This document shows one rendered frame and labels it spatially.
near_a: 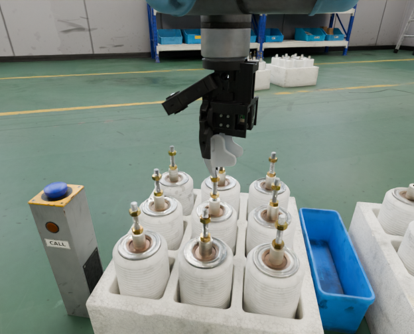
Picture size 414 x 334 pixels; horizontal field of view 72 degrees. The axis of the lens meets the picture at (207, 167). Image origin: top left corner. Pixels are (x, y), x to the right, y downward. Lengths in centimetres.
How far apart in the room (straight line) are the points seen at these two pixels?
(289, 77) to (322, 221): 229
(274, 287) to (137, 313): 23
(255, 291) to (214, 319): 8
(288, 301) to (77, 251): 40
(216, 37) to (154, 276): 39
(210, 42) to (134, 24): 513
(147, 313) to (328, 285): 49
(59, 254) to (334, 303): 56
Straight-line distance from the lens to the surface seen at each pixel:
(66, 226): 59
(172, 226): 60
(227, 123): 47
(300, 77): 313
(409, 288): 66
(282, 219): 45
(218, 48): 44
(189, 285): 51
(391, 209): 76
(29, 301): 87
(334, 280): 86
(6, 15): 575
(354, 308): 71
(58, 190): 58
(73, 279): 69
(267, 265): 49
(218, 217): 57
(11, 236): 110
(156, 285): 55
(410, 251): 69
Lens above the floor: 61
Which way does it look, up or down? 28 degrees down
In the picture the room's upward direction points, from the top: straight up
